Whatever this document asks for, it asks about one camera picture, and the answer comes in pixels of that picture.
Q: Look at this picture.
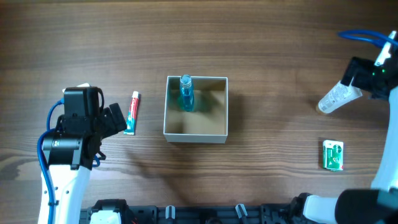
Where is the white lotion tube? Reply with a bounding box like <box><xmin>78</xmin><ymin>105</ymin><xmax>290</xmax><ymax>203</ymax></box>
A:
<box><xmin>316</xmin><ymin>81</ymin><xmax>363</xmax><ymax>114</ymax></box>

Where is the green white soap box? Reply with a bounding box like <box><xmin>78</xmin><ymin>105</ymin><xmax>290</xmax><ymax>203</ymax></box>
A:
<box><xmin>322</xmin><ymin>139</ymin><xmax>344</xmax><ymax>172</ymax></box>

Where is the blue mouthwash bottle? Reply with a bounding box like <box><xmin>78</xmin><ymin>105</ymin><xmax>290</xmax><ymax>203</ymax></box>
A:
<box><xmin>180</xmin><ymin>75</ymin><xmax>195</xmax><ymax>112</ymax></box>

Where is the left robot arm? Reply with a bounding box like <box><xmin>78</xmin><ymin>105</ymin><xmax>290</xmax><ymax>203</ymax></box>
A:
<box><xmin>37</xmin><ymin>86</ymin><xmax>127</xmax><ymax>223</ymax></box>

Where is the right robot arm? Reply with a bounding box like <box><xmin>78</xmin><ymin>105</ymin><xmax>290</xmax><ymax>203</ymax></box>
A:
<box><xmin>283</xmin><ymin>57</ymin><xmax>397</xmax><ymax>223</ymax></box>

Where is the red teal toothpaste tube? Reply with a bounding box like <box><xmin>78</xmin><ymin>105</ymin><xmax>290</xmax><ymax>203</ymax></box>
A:
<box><xmin>124</xmin><ymin>91</ymin><xmax>139</xmax><ymax>135</ymax></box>

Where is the white cardboard box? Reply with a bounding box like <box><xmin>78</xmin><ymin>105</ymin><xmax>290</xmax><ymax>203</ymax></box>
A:
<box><xmin>163</xmin><ymin>76</ymin><xmax>229</xmax><ymax>144</ymax></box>

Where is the left blue cable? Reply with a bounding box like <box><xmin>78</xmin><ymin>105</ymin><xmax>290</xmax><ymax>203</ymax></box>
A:
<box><xmin>36</xmin><ymin>98</ymin><xmax>102</xmax><ymax>224</ymax></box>

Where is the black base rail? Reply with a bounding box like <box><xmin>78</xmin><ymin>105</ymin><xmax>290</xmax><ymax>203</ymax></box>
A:
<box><xmin>79</xmin><ymin>199</ymin><xmax>311</xmax><ymax>224</ymax></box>

